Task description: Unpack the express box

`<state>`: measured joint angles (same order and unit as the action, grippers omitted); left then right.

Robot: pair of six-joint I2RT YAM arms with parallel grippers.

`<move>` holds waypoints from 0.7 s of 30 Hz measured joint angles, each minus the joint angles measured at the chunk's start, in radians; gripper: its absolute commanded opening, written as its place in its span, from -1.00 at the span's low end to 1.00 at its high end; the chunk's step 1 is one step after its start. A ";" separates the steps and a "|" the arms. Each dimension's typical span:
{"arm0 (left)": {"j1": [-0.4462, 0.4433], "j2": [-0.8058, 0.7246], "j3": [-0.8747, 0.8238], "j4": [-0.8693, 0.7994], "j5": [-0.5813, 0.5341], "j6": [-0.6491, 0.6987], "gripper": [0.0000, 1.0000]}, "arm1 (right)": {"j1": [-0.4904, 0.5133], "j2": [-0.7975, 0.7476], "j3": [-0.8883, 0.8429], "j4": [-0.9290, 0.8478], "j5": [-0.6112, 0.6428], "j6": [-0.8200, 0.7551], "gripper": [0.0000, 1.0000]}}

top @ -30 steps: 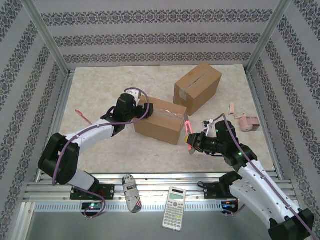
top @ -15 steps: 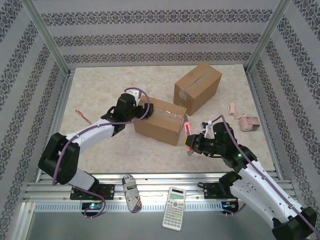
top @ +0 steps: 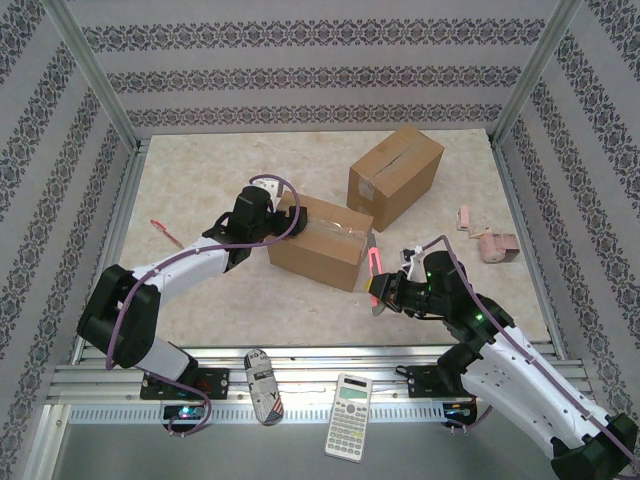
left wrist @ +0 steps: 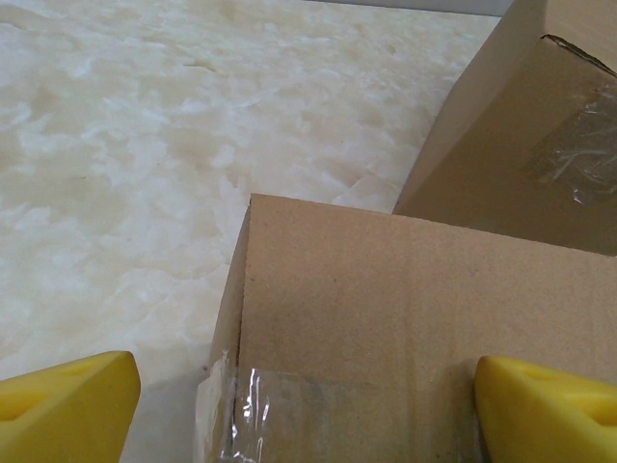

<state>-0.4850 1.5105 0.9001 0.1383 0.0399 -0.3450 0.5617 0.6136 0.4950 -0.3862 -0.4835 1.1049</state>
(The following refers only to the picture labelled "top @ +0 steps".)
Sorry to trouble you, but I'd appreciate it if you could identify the wide aluminium rail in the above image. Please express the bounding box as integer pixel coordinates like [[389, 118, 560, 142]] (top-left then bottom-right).
[[49, 344, 594, 401]]

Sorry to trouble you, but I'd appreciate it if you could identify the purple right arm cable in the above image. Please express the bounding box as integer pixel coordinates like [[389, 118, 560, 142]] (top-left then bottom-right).
[[417, 234, 640, 474]]

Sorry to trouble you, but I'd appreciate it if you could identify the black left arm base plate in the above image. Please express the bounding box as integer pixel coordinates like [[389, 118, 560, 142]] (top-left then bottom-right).
[[139, 367, 231, 401]]

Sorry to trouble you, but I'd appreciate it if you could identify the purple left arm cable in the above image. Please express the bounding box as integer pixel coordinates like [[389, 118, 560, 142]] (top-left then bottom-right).
[[104, 173, 304, 439]]

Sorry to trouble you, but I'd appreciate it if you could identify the pink utility knife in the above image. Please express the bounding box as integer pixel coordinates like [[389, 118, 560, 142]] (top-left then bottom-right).
[[366, 230, 384, 307]]

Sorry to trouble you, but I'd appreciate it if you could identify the aluminium frame post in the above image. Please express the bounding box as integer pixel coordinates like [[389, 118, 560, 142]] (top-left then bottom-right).
[[491, 0, 585, 146], [42, 0, 141, 151]]

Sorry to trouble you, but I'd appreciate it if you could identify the brown cardboard box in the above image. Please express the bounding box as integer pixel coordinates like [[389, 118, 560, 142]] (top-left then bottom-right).
[[346, 124, 445, 234], [267, 192, 375, 294]]

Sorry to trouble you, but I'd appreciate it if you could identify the red pen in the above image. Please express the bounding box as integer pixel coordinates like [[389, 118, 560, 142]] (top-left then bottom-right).
[[150, 218, 184, 250]]

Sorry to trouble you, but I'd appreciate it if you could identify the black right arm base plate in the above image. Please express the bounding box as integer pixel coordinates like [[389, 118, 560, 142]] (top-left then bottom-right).
[[407, 364, 469, 400]]

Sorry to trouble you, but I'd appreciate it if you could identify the slotted cable duct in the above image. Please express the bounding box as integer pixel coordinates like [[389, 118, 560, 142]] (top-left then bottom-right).
[[67, 403, 449, 425]]

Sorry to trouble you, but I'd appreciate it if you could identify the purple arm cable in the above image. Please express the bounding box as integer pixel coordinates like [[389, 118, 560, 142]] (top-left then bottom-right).
[[104, 173, 304, 439], [417, 234, 640, 474]]

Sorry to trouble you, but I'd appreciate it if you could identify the newspaper print pencil case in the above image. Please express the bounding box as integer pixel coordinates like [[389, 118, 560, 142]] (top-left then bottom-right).
[[243, 347, 285, 427]]

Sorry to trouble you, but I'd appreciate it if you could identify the white scientific calculator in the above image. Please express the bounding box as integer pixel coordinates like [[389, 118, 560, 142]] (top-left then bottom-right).
[[324, 372, 375, 464]]

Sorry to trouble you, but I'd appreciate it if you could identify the aluminium side rail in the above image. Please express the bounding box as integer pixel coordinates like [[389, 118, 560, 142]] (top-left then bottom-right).
[[72, 139, 151, 364], [492, 139, 569, 360]]

